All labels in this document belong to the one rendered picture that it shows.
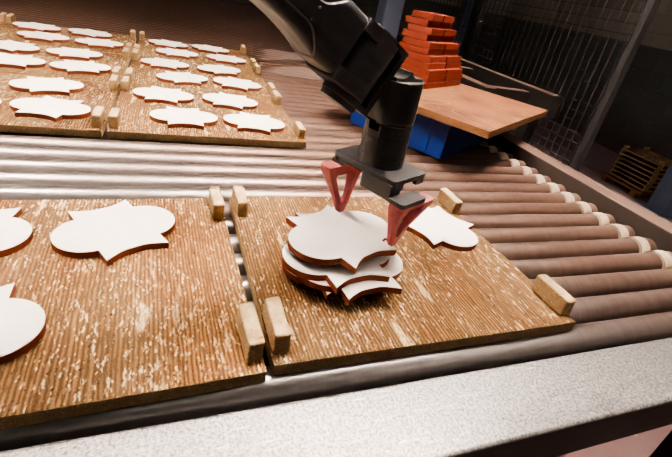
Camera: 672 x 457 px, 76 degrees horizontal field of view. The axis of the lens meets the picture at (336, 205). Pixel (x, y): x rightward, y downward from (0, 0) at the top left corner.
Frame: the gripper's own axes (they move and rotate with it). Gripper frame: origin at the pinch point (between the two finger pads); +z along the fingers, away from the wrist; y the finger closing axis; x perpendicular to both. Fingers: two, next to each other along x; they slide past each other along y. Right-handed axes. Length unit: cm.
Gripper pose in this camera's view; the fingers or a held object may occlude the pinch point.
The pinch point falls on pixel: (365, 222)
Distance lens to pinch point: 58.3
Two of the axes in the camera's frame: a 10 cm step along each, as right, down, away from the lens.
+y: -6.8, -4.5, 5.8
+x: -7.1, 2.2, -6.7
